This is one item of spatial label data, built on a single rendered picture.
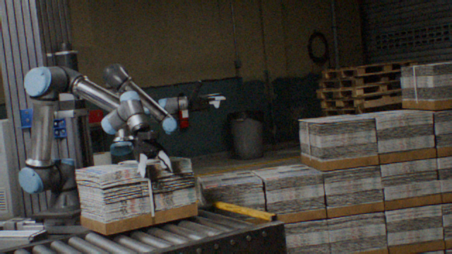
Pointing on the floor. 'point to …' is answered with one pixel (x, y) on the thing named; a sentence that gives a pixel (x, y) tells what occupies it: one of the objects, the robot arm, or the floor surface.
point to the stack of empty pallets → (359, 86)
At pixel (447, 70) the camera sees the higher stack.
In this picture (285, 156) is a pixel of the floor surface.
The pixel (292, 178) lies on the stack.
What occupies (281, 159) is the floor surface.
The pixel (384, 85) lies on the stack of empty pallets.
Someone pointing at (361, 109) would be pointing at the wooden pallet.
